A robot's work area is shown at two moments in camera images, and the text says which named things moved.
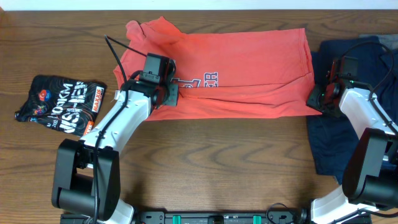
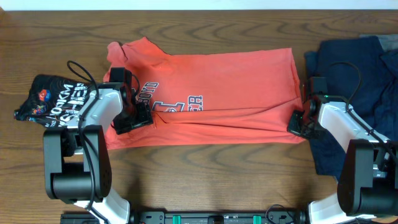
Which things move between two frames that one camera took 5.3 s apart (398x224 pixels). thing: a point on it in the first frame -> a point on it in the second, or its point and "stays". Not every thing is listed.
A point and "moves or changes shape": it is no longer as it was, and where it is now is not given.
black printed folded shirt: x=62 y=104 stays
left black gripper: x=171 y=94 -> x=134 y=119
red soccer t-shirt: x=250 y=72 moves or changes shape
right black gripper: x=312 y=101 -> x=293 y=126
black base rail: x=215 y=217 stays
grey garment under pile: x=390 y=40 stays
